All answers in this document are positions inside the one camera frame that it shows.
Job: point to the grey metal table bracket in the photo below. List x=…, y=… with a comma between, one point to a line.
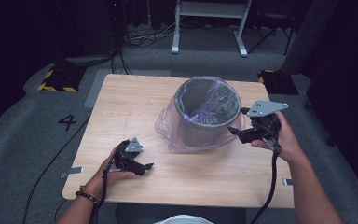
x=287, y=181
x=73, y=171

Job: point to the black equipment stand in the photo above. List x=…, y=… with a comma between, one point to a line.
x=84, y=31

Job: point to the black tripod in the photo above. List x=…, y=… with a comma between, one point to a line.
x=273, y=28

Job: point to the grey-green trash bin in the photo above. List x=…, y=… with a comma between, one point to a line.
x=199, y=130

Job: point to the person's right hand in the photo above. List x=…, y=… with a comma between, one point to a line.
x=289, y=140

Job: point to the yellow black striped base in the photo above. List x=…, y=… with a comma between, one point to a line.
x=60, y=81
x=278, y=82

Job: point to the person's white shirt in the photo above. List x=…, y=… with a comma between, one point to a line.
x=183, y=220

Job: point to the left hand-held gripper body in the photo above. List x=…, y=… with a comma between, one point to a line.
x=127, y=155

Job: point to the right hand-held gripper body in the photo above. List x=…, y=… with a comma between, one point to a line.
x=265, y=124

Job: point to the grey column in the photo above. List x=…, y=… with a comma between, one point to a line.
x=310, y=34

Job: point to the translucent purple plastic bag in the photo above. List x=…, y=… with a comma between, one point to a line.
x=167, y=127

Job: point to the white metal stand frame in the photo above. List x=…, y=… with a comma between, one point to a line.
x=209, y=9

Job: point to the person's left hand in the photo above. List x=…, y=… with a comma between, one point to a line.
x=105, y=179

